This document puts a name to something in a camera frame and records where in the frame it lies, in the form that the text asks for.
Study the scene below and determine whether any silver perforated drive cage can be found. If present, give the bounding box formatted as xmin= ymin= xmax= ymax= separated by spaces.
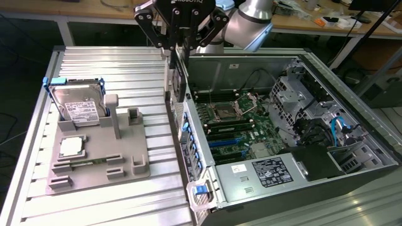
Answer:
xmin=269 ymin=74 xmax=318 ymax=123

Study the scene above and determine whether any black plastic shroud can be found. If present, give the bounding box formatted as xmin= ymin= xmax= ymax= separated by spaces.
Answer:
xmin=290 ymin=144 xmax=347 ymax=182

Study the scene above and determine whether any silver chipset heat sink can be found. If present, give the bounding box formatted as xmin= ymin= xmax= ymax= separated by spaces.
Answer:
xmin=250 ymin=143 xmax=278 ymax=159

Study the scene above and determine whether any black open PC case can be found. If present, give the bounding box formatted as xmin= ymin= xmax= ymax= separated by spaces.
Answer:
xmin=165 ymin=48 xmax=402 ymax=226

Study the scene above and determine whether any blue expansion slot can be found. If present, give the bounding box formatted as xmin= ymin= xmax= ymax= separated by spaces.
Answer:
xmin=209 ymin=138 xmax=241 ymax=148

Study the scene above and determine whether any green motherboard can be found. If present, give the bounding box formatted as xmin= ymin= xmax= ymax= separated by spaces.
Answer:
xmin=191 ymin=90 xmax=299 ymax=165

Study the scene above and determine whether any metal socket cover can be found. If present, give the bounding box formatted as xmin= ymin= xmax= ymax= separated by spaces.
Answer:
xmin=233 ymin=91 xmax=263 ymax=116

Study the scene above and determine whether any blue wire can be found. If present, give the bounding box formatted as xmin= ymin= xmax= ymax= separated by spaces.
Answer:
xmin=329 ymin=114 xmax=347 ymax=148

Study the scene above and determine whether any silver disk bay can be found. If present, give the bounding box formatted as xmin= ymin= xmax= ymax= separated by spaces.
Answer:
xmin=326 ymin=139 xmax=397 ymax=175

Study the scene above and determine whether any hard disk with blue carrier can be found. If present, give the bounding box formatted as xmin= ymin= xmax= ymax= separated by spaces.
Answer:
xmin=42 ymin=76 xmax=110 ymax=128

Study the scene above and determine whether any black graphics card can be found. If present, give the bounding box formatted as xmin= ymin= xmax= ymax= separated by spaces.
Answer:
xmin=161 ymin=22 xmax=191 ymax=103

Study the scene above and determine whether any green RAM stick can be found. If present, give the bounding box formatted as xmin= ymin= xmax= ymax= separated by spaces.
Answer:
xmin=70 ymin=158 xmax=110 ymax=167

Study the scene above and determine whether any grey power supply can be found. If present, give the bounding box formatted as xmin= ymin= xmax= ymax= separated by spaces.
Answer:
xmin=214 ymin=153 xmax=313 ymax=203

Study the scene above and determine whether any grey parts rack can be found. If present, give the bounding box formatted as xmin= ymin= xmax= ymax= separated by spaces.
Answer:
xmin=44 ymin=93 xmax=152 ymax=196

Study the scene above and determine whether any silver CPU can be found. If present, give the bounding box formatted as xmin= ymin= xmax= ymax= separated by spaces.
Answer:
xmin=59 ymin=138 xmax=86 ymax=157

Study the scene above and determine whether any wooden desk with monitor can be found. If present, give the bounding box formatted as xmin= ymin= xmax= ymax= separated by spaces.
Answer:
xmin=269 ymin=0 xmax=402 ymax=69

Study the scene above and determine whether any black monitor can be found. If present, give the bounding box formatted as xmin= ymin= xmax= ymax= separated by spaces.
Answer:
xmin=347 ymin=0 xmax=402 ymax=24

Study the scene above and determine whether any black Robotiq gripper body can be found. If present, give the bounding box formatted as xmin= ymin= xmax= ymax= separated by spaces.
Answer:
xmin=152 ymin=0 xmax=218 ymax=42

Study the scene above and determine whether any black wire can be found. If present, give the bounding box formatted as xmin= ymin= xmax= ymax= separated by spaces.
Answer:
xmin=239 ymin=68 xmax=279 ymax=95

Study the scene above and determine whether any CPU socket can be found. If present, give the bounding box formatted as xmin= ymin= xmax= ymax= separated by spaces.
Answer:
xmin=211 ymin=103 xmax=245 ymax=120

